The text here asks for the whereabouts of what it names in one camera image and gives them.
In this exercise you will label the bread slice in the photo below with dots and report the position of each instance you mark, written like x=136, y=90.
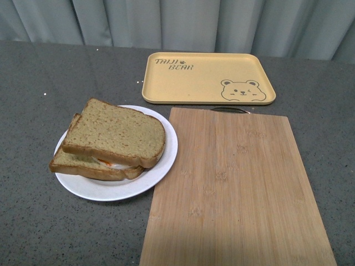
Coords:
x=88, y=167
x=116, y=134

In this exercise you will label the white round plate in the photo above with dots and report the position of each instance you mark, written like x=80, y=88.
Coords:
x=105, y=191

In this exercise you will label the yellow bear tray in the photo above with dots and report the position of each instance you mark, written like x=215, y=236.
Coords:
x=206, y=78

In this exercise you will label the wooden cutting board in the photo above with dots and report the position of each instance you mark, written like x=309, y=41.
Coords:
x=237, y=194

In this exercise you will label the fried egg filling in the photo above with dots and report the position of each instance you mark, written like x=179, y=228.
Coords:
x=111, y=165

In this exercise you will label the grey curtain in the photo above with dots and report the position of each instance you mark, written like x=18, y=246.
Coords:
x=299, y=29

